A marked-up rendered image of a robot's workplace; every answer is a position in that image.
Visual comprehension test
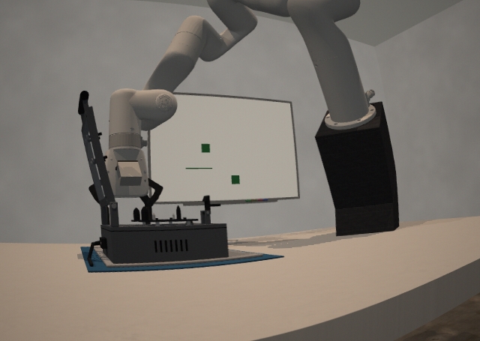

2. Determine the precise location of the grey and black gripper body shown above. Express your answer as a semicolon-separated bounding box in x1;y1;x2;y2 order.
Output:
105;146;149;198

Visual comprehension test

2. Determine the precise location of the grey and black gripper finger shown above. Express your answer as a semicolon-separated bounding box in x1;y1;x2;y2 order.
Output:
89;184;110;225
139;178;163;220

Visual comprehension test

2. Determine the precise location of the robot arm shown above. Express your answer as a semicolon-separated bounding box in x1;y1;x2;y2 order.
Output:
109;0;376;149

